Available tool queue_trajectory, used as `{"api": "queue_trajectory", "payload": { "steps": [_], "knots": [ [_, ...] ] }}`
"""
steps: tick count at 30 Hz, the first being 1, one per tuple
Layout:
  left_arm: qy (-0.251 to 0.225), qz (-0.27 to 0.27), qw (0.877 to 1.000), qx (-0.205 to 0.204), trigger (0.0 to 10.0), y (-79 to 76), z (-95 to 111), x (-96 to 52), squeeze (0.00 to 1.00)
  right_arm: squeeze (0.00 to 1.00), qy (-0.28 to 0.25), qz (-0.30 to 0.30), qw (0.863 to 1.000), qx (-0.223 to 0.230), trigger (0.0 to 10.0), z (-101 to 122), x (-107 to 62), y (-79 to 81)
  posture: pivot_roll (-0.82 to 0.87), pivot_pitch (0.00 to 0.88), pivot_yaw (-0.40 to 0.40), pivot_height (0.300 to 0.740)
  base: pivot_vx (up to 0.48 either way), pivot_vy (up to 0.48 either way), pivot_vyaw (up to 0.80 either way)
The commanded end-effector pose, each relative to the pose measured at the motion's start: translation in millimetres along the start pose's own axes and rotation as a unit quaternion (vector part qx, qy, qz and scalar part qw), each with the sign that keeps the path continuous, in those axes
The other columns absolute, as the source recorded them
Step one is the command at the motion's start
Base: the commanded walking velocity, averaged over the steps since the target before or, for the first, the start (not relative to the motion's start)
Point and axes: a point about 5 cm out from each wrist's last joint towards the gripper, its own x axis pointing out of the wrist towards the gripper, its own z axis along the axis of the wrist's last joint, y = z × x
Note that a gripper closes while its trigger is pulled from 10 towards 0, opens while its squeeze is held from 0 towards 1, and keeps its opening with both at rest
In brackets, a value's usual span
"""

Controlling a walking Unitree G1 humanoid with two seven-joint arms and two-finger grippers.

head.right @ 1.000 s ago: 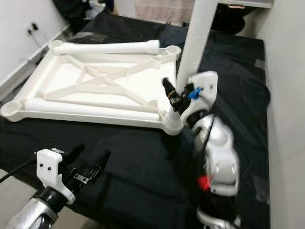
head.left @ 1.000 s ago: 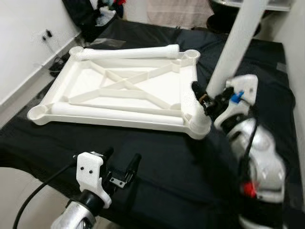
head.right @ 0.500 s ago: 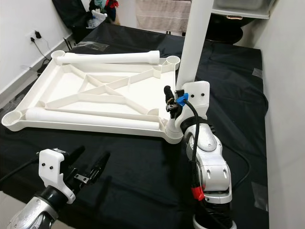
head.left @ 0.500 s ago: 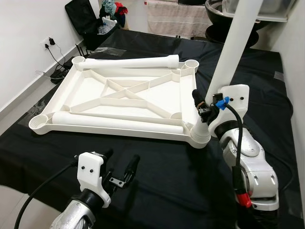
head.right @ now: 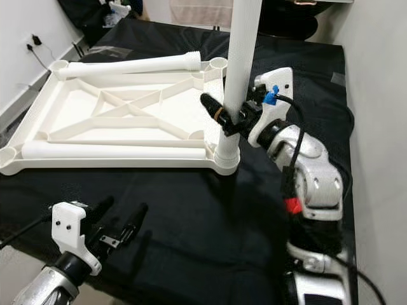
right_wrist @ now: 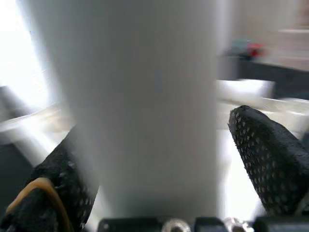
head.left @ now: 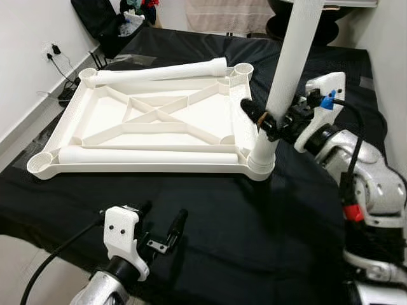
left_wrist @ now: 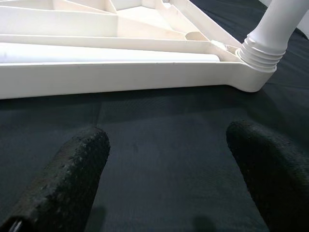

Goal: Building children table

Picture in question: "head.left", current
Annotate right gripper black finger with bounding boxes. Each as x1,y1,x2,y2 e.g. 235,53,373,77
240,98,280,142

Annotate tan rubber band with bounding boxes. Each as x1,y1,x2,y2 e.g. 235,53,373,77
258,111,273,130

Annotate white plastic table top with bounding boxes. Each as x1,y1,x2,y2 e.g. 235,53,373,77
27,62,275,182

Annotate black tablecloth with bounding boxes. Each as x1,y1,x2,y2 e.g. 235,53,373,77
0,25,407,305

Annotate clear tape strip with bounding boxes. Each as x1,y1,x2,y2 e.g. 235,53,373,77
111,54,150,65
357,76,376,91

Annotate black power adapter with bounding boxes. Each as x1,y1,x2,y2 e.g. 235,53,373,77
59,86,77,105

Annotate clear plastic bag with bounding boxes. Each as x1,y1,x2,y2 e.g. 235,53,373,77
121,14,146,37

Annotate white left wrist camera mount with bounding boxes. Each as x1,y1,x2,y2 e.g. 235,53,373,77
103,205,150,281

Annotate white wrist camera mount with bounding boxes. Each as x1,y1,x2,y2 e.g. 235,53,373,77
298,71,347,153
103,205,150,281

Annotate blue cable plug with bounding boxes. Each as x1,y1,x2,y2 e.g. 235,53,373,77
320,91,336,110

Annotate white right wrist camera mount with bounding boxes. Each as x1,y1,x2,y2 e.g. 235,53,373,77
298,71,347,153

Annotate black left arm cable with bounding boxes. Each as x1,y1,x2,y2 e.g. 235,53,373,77
20,216,107,305

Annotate red cable clip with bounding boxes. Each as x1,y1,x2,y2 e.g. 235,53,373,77
343,203,365,223

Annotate white wall power socket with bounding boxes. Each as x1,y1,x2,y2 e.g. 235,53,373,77
41,42,63,61

